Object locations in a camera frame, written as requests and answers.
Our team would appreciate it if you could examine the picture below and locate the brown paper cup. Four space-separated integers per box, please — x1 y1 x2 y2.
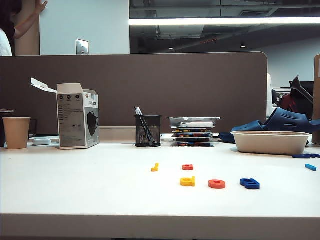
2 116 32 150

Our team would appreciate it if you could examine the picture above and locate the white whiteboard marker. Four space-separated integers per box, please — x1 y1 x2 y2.
180 121 216 129

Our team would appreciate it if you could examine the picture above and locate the blue letter g magnet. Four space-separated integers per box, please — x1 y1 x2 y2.
239 177 261 190

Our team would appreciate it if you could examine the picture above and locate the small white case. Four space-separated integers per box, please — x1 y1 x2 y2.
32 138 53 146

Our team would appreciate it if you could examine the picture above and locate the brown cardboard box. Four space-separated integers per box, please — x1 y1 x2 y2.
313 54 320 145

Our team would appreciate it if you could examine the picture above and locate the beige oval paper bowl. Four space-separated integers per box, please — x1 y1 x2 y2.
230 130 313 156

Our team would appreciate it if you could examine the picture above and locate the clear plastic tray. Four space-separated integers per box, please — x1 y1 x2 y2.
166 116 221 130

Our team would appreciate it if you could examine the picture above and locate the yellow letter d magnet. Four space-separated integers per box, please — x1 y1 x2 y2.
179 176 197 188

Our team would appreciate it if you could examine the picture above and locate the long ceiling light strip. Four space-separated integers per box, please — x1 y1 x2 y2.
128 16 320 26

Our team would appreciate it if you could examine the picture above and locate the red black chair back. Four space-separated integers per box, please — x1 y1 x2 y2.
279 89 313 116

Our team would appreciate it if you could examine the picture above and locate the black computer monitor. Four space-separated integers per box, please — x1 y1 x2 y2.
271 87 292 105

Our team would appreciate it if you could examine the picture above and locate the dark blue rubber slipper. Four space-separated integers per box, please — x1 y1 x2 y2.
218 120 266 144
262 107 320 135

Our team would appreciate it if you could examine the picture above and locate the clear black pen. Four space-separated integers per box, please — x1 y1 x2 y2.
134 106 156 146

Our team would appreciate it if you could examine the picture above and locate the person in white shirt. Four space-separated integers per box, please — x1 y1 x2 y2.
0 0 49 57
266 73 274 118

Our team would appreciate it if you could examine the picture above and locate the silver wall plate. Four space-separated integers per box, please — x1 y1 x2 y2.
75 38 90 56

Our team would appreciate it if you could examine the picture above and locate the brown desk partition panel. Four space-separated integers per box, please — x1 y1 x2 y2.
0 51 268 136

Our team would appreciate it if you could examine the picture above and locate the grey partition base rail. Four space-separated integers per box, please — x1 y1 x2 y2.
98 126 176 144

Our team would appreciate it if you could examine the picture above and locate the red letter o magnet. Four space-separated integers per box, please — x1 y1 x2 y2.
207 179 227 190

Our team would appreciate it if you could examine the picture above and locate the black mesh pen holder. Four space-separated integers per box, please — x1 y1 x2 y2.
134 114 163 148

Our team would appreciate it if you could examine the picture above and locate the dark grey monitor stand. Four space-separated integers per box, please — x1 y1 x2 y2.
289 75 315 105

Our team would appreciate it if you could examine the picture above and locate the white grey face mask box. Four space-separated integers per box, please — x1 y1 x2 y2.
30 77 100 150

